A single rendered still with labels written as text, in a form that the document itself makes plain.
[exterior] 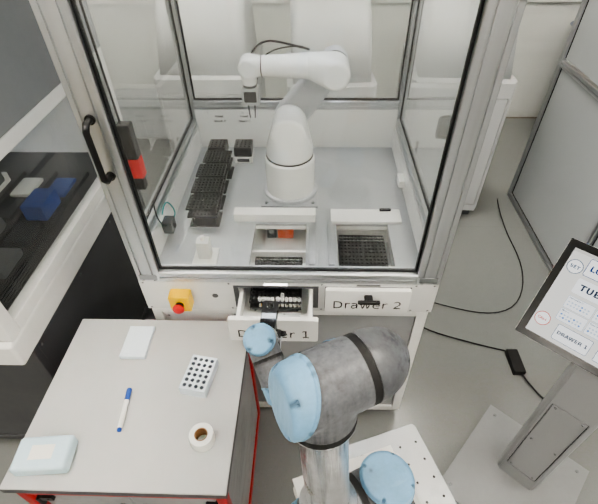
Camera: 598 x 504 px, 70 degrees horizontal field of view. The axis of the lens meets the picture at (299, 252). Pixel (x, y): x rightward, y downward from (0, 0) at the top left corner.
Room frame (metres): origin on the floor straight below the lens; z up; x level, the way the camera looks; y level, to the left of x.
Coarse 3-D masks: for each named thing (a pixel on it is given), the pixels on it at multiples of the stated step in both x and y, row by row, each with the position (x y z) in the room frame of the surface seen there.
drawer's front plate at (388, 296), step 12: (336, 288) 0.98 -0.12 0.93; (348, 288) 0.98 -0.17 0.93; (360, 288) 0.98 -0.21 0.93; (372, 288) 0.97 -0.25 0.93; (384, 288) 0.97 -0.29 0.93; (396, 288) 0.97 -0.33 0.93; (408, 288) 0.97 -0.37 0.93; (336, 300) 0.97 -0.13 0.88; (348, 300) 0.96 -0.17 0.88; (384, 300) 0.96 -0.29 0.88; (396, 300) 0.96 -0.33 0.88; (408, 300) 0.96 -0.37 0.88
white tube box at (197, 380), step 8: (192, 360) 0.79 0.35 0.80; (200, 360) 0.80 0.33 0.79; (208, 360) 0.79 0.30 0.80; (216, 360) 0.79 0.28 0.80; (192, 368) 0.77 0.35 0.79; (200, 368) 0.76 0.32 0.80; (208, 368) 0.76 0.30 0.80; (216, 368) 0.78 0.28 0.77; (184, 376) 0.73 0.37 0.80; (192, 376) 0.73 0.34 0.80; (200, 376) 0.74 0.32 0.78; (208, 376) 0.73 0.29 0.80; (184, 384) 0.71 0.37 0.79; (192, 384) 0.70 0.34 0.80; (200, 384) 0.70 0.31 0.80; (208, 384) 0.71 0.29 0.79; (184, 392) 0.69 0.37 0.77; (192, 392) 0.68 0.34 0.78; (200, 392) 0.68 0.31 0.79
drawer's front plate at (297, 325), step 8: (232, 320) 0.85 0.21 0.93; (240, 320) 0.85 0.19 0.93; (248, 320) 0.85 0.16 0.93; (256, 320) 0.85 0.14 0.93; (280, 320) 0.85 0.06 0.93; (288, 320) 0.85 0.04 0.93; (296, 320) 0.84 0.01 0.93; (304, 320) 0.84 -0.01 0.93; (312, 320) 0.84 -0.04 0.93; (232, 328) 0.85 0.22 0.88; (240, 328) 0.85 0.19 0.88; (280, 328) 0.85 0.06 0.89; (288, 328) 0.84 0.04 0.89; (296, 328) 0.84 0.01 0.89; (304, 328) 0.84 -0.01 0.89; (312, 328) 0.84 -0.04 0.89; (232, 336) 0.85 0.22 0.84; (288, 336) 0.84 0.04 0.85; (296, 336) 0.84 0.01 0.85; (304, 336) 0.84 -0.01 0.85; (312, 336) 0.84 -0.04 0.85
